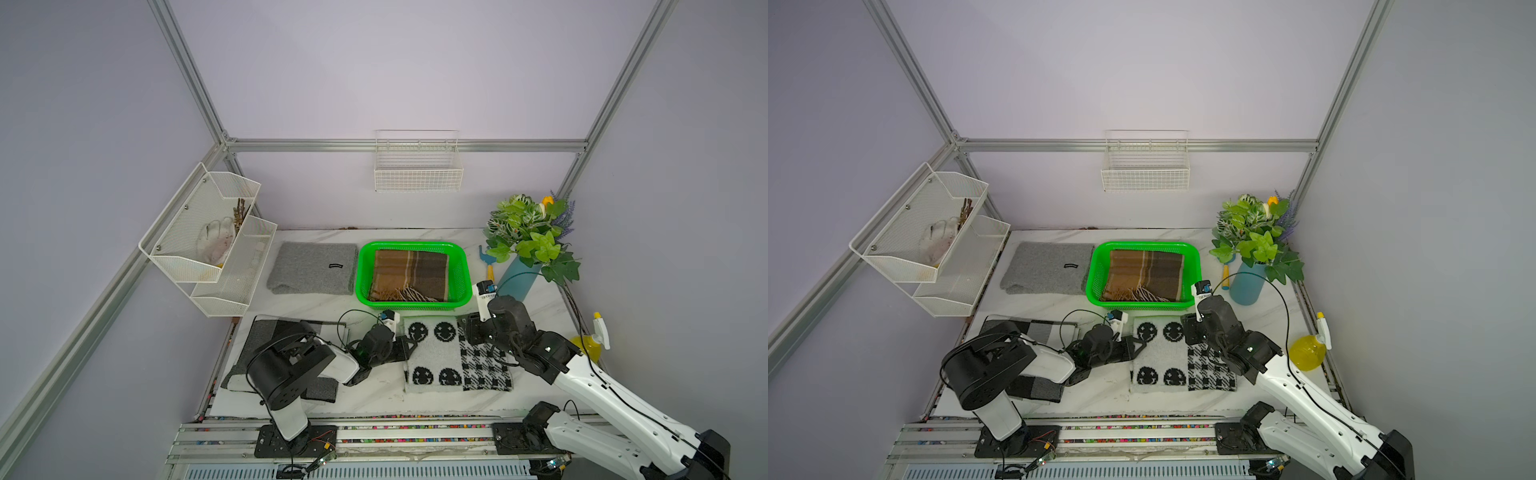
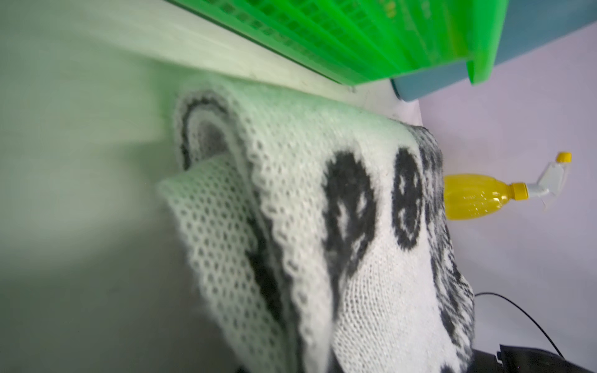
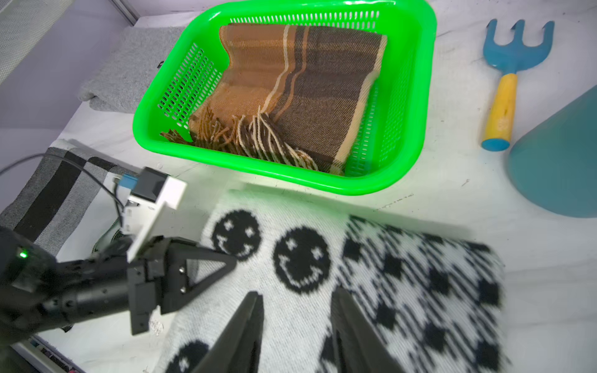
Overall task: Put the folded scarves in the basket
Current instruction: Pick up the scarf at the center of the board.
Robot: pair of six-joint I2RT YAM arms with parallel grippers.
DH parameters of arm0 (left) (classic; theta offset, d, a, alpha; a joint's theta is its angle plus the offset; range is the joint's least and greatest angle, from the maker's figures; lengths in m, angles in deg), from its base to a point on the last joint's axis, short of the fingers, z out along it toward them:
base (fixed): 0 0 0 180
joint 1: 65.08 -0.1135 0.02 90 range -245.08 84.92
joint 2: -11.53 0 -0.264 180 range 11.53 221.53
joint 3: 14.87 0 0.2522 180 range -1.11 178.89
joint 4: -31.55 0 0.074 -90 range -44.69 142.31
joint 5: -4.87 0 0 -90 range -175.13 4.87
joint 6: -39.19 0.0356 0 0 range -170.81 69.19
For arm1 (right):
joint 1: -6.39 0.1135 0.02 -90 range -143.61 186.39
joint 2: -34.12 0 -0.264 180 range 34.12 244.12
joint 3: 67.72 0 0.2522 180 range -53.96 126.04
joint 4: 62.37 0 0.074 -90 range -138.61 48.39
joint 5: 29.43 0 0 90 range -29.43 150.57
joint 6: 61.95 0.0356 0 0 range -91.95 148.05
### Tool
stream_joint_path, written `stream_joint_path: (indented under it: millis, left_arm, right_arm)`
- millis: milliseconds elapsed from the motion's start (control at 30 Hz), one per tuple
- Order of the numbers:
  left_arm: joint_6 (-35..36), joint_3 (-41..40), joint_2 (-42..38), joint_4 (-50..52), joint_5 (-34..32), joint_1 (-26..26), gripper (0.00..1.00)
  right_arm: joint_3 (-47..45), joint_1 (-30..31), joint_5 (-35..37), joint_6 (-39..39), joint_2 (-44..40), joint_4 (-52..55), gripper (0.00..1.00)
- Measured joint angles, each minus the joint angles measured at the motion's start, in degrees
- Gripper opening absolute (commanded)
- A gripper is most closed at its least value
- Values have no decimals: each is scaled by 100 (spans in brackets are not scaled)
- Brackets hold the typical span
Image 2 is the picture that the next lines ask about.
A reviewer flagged green plastic basket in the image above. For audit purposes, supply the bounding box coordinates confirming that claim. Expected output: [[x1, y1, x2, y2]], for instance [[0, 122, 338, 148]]
[[180, 0, 508, 85]]

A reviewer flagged white black smiley scarf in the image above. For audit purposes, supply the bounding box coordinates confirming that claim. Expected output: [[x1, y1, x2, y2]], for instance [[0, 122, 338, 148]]
[[159, 77, 474, 372]]

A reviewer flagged teal vase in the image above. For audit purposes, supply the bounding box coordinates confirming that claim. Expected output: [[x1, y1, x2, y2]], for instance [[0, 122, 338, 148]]
[[392, 0, 596, 102]]

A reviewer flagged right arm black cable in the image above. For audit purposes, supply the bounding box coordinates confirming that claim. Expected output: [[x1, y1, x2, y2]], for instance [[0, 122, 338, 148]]
[[474, 291, 565, 359]]

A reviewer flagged yellow spray bottle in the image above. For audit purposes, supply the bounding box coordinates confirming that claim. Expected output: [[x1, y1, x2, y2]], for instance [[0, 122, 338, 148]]
[[444, 152, 572, 221]]

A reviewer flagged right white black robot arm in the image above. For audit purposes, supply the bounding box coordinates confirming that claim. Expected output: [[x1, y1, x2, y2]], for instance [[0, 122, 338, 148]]
[[468, 345, 592, 373]]

